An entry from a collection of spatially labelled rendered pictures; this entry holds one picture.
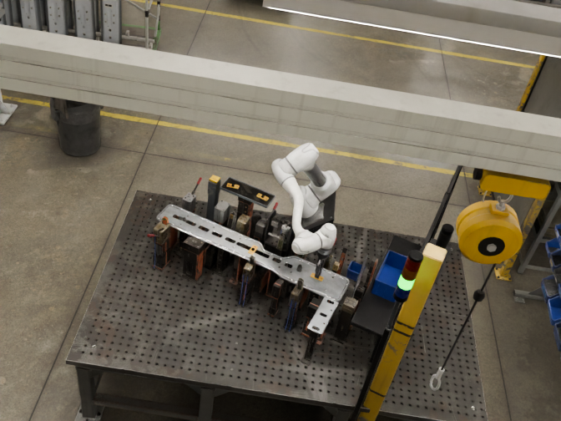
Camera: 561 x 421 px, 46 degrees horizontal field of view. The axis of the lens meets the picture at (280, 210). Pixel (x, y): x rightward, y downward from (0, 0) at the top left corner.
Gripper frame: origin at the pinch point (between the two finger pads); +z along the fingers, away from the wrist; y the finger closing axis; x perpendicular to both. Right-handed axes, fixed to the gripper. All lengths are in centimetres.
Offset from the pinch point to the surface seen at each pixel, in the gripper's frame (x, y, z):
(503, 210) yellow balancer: 73, 158, -212
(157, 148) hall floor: -230, -170, 106
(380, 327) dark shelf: 50, 20, 1
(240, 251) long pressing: -53, 6, 5
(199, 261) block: -76, 19, 16
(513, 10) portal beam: 57, 85, -229
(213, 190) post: -94, -30, -3
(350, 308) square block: 28.6, 16.9, 0.1
